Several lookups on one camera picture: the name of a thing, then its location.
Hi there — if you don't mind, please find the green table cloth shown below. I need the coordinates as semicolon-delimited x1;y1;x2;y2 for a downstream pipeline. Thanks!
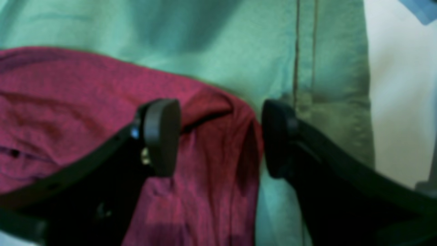
0;0;376;246

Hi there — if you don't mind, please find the red long-sleeve shirt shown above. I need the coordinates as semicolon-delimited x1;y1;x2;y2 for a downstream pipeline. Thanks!
0;47;263;246

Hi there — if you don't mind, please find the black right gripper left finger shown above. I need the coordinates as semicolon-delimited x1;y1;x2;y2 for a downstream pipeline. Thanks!
0;99;181;246

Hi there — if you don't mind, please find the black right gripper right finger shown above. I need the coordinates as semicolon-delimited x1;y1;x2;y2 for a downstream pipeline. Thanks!
261;99;437;246

